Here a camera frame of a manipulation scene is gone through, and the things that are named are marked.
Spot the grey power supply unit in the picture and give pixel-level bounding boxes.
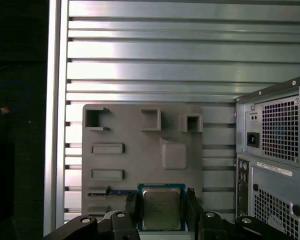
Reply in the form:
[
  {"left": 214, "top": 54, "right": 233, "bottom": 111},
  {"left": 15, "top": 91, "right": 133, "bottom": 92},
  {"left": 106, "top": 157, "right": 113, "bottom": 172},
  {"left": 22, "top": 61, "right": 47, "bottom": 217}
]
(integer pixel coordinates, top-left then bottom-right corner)
[{"left": 244, "top": 101, "right": 300, "bottom": 163}]

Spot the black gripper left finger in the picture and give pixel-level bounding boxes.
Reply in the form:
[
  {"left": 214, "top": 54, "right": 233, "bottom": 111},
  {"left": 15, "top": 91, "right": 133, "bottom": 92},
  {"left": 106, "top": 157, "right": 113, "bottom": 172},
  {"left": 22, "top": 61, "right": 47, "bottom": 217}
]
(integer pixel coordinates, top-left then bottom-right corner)
[{"left": 42, "top": 191, "right": 139, "bottom": 240}]

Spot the grey plastic parts rack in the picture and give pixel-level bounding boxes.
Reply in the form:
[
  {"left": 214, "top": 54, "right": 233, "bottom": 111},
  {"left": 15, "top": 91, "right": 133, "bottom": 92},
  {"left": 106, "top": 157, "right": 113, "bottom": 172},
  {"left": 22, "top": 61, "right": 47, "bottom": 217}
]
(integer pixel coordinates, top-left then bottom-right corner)
[{"left": 81, "top": 103, "right": 204, "bottom": 218}]

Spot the blue network cable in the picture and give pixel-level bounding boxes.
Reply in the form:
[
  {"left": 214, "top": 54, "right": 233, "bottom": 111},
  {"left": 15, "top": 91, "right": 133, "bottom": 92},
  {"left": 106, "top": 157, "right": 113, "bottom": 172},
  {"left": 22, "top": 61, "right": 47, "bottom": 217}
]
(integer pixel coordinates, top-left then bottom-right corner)
[{"left": 0, "top": 82, "right": 31, "bottom": 119}]

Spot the silver topped CPU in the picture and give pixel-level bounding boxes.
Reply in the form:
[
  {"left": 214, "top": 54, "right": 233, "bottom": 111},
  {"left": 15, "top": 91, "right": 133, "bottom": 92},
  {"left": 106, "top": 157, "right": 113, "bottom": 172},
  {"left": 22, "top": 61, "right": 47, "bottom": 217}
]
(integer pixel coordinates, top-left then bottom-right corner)
[{"left": 136, "top": 182, "right": 188, "bottom": 232}]

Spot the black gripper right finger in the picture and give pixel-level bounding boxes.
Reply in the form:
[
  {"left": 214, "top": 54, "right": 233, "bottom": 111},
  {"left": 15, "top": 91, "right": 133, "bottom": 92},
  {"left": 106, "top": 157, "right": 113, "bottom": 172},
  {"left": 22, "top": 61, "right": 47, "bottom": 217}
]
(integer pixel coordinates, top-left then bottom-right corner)
[{"left": 187, "top": 187, "right": 295, "bottom": 240}]

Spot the green RAM stick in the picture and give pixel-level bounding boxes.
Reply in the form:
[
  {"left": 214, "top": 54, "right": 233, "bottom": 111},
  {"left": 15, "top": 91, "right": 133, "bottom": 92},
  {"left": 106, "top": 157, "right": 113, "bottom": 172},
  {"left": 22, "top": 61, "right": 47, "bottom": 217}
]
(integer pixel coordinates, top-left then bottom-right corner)
[{"left": 87, "top": 189, "right": 138, "bottom": 197}]

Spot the black open PC case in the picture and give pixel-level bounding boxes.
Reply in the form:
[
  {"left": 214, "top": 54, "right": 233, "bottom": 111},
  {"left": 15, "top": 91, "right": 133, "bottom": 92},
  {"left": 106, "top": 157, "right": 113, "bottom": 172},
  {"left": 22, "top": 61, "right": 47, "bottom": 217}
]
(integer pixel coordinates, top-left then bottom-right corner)
[{"left": 234, "top": 74, "right": 300, "bottom": 240}]

